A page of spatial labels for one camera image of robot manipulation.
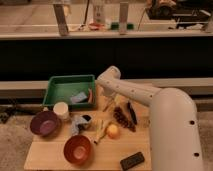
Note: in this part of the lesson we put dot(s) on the small silver fork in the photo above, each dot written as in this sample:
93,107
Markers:
108,104

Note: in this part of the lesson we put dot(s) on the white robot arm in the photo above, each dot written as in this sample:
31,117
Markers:
174,134

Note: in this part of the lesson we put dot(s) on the red-brown bowl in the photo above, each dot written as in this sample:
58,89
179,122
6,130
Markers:
77,149

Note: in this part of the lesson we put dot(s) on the purple bowl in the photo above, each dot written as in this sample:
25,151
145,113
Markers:
44,123

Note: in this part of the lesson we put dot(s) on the red item in tray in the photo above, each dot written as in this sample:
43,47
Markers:
90,95

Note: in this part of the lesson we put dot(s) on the blue sponge in tray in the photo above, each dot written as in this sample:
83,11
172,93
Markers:
80,97

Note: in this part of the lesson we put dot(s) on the yellow banana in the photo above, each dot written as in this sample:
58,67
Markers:
100,131

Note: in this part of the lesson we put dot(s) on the yellow-red apple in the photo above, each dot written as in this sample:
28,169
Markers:
113,131

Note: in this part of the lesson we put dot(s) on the green plastic tray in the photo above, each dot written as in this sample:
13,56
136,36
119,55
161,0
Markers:
61,88

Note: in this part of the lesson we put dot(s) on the wooden board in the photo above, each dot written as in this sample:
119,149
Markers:
46,153

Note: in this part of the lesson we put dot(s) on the white paper cup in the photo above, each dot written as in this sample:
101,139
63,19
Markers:
61,110

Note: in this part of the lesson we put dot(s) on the white bottle on shelf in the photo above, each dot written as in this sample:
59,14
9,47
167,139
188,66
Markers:
99,11

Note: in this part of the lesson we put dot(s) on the black rectangular remote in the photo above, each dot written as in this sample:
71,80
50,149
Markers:
131,161

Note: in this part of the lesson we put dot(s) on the black machine on shelf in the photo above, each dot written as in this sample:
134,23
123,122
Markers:
167,9

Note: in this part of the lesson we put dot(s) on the black handled brush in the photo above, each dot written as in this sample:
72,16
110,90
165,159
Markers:
132,113

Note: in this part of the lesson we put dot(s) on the grey metal post right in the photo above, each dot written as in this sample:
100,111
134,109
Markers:
123,15

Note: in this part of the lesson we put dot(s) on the grey metal post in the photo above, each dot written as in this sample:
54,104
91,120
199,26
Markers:
60,17
123,15

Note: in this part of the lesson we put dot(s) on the grey metal post left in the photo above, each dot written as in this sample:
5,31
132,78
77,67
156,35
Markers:
60,17

